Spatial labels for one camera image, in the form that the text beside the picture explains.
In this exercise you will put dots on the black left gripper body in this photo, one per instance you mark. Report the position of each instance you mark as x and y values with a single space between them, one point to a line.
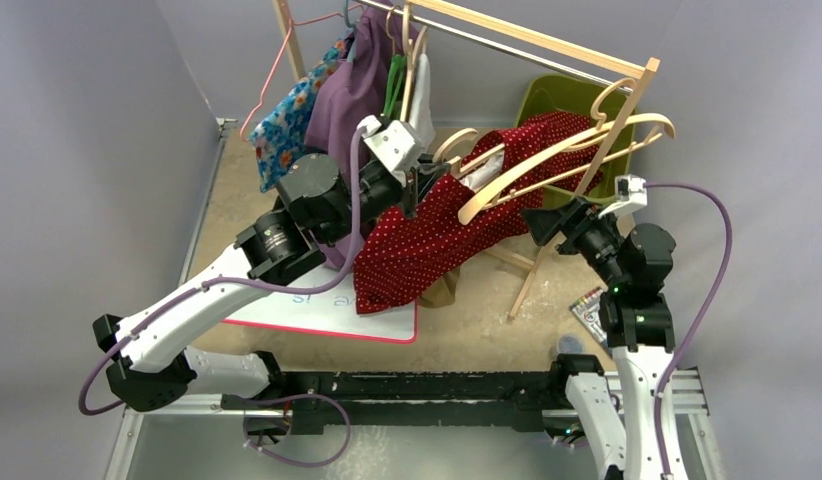
411 190

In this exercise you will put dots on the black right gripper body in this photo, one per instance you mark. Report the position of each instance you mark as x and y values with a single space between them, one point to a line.
572 218

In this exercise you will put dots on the white garment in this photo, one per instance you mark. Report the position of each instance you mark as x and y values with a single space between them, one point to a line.
419 114

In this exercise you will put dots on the red polka dot garment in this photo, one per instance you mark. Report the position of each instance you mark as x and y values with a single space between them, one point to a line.
402 257

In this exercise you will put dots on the red polka dot skirt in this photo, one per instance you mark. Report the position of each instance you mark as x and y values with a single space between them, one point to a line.
541 132

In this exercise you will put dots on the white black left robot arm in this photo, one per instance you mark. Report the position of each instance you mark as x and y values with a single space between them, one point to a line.
149 360

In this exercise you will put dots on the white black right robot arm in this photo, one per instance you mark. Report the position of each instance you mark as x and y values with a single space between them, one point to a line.
632 434

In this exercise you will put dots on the green plastic hanger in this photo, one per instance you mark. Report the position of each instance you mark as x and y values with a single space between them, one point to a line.
396 74

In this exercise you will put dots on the marker pen pack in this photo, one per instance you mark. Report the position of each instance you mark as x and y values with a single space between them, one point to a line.
586 310

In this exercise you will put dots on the purple garment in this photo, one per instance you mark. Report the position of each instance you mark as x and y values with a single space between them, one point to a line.
348 99

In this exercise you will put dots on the small blue round lid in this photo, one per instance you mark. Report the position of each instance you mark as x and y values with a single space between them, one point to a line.
570 344

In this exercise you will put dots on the tan garment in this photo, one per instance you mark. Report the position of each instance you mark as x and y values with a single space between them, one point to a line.
442 292

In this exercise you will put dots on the green plastic bin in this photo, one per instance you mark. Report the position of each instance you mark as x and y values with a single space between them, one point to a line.
550 93

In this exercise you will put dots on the blue floral garment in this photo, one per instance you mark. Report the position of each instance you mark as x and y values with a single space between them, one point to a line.
278 139

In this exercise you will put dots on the pink-framed whiteboard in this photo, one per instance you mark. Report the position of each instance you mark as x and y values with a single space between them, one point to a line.
331 313

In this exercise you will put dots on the wooden clothes rack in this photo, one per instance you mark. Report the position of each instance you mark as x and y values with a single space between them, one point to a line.
643 74

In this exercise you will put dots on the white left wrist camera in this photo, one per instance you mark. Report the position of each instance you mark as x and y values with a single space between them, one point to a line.
394 143

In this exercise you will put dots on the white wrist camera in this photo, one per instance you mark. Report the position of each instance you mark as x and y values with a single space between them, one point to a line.
630 196
394 143

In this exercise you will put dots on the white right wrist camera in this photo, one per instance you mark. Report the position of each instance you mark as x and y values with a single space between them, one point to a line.
630 196

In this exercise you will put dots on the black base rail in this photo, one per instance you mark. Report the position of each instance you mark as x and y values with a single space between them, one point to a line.
519 400

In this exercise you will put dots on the pink wire hanger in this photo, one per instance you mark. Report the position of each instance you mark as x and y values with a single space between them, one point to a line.
278 66

